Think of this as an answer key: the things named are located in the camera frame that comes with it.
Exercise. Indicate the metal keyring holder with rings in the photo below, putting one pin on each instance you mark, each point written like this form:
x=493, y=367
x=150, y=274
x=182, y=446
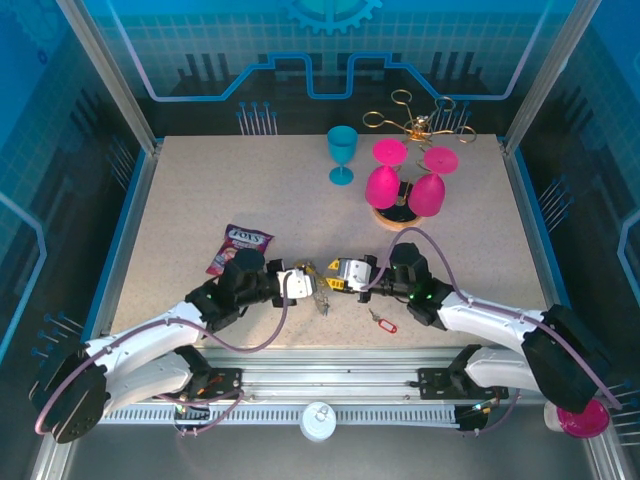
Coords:
x=324, y=302

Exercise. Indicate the key with red tag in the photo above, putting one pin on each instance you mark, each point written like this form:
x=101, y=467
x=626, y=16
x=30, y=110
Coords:
x=387, y=326

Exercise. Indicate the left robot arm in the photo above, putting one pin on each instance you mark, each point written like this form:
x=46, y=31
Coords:
x=145, y=340

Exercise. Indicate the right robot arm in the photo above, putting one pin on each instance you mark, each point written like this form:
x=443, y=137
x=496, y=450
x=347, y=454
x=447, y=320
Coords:
x=500, y=315

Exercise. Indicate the purple candy bag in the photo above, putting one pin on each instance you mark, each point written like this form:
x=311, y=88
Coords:
x=245, y=237

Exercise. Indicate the pink plastic goblet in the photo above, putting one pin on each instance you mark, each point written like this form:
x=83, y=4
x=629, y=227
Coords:
x=427, y=195
x=382, y=187

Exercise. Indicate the teal plastic goblet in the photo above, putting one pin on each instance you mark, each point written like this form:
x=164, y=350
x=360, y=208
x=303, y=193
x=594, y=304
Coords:
x=342, y=142

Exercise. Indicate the white cup with pink lid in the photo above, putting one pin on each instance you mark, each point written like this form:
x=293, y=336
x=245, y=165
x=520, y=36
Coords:
x=582, y=425

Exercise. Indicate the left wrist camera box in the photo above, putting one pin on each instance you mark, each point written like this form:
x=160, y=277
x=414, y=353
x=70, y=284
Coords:
x=296, y=285

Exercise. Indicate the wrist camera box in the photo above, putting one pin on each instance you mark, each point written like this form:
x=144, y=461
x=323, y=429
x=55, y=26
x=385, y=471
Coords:
x=357, y=274
x=296, y=285

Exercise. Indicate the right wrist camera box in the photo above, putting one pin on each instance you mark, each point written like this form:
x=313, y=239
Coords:
x=357, y=274

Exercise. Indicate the long aluminium frame rail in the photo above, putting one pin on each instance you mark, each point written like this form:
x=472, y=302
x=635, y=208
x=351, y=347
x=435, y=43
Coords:
x=325, y=380

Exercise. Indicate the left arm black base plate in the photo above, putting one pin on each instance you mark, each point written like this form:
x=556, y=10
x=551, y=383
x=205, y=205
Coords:
x=227, y=380

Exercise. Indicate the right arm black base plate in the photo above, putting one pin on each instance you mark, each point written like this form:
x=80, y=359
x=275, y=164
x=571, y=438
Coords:
x=432, y=382

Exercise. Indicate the aluminium side rail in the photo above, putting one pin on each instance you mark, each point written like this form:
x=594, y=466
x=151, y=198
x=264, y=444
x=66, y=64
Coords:
x=531, y=225
x=134, y=225

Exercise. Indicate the aluminium frame post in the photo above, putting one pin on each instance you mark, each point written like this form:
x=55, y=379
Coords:
x=547, y=75
x=112, y=75

